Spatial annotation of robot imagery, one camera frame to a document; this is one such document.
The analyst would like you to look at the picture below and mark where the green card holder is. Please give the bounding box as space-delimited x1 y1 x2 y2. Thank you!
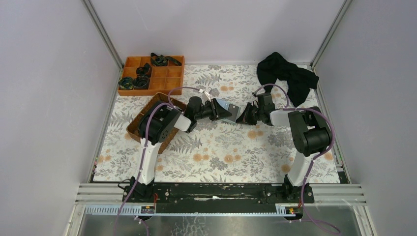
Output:
217 99 241 124

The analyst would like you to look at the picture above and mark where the woven brown basket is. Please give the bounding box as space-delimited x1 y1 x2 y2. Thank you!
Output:
126 92 187 155

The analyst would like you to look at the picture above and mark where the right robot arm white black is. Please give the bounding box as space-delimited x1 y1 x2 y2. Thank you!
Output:
236 93 334 187

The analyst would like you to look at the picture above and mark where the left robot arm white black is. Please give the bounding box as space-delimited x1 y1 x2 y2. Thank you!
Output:
137 96 232 185

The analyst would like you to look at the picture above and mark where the black cloth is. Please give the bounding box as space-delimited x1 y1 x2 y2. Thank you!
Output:
257 52 319 107

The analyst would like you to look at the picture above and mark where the orange divided tray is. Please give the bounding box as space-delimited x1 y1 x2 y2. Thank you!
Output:
118 53 185 96

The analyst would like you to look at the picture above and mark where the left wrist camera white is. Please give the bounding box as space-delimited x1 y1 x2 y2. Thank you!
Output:
199 87 211 104

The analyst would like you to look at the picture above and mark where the black strap coil lower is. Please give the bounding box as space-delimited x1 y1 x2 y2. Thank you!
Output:
134 75 151 90

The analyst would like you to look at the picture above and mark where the black strap coil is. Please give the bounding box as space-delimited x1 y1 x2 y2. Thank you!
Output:
119 77 136 90
136 63 153 78
134 75 151 90

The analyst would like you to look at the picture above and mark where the black strap top tray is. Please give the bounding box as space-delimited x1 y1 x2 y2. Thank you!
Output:
150 53 182 67

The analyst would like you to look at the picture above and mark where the black strap coil middle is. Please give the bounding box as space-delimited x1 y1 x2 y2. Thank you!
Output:
136 63 153 78

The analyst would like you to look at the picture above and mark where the black strap coil left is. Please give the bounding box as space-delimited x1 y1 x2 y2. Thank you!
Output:
119 77 136 90

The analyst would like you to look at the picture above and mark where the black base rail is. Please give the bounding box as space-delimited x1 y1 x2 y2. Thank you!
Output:
122 177 315 208

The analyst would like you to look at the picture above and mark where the white slotted cable duct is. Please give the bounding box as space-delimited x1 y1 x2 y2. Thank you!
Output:
85 203 302 219

